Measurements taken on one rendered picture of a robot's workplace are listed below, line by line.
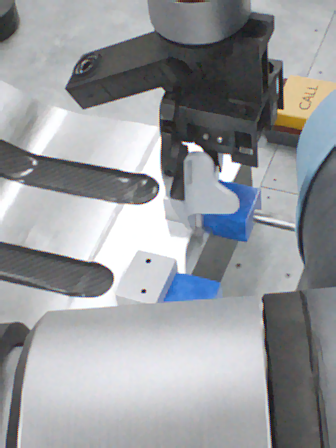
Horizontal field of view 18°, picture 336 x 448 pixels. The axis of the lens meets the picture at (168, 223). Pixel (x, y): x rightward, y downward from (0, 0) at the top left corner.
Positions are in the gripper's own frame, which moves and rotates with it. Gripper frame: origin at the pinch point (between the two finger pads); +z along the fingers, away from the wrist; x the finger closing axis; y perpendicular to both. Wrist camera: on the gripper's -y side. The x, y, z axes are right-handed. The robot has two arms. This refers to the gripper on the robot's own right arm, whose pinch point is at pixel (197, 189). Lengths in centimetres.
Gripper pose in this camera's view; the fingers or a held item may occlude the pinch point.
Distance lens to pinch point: 93.6
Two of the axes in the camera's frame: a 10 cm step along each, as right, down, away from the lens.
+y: 9.3, 2.2, -3.1
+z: 1.1, 6.3, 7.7
